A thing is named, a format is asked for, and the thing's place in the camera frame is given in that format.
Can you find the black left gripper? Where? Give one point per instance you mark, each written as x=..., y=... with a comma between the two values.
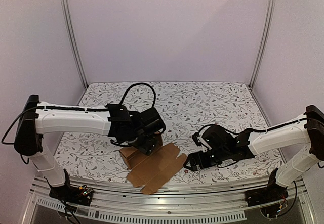
x=149, y=147

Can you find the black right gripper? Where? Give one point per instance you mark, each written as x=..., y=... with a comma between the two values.
x=198, y=160

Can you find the brown cardboard box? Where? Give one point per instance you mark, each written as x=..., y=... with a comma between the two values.
x=151, y=172

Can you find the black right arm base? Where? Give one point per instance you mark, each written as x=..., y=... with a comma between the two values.
x=272, y=192

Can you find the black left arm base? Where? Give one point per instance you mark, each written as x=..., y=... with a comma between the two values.
x=81, y=195

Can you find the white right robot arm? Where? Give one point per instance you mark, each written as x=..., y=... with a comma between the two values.
x=306, y=129

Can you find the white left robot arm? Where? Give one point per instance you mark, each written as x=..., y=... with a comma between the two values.
x=133, y=128

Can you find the floral patterned table mat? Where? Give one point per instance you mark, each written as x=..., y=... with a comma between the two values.
x=184, y=107

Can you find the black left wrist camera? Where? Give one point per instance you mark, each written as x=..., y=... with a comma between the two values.
x=152, y=121

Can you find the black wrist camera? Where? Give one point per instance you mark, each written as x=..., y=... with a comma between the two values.
x=212, y=136
x=152, y=121

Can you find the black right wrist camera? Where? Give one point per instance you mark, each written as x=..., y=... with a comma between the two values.
x=212, y=136

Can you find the aluminium front table rail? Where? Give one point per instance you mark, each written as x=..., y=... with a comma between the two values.
x=205, y=203

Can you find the left aluminium frame post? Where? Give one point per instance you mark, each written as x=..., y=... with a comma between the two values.
x=73, y=43

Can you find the aluminium frame post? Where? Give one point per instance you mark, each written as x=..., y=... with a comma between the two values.
x=73, y=43
x=263, y=43

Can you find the right aluminium frame post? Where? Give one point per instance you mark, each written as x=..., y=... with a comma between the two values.
x=263, y=43

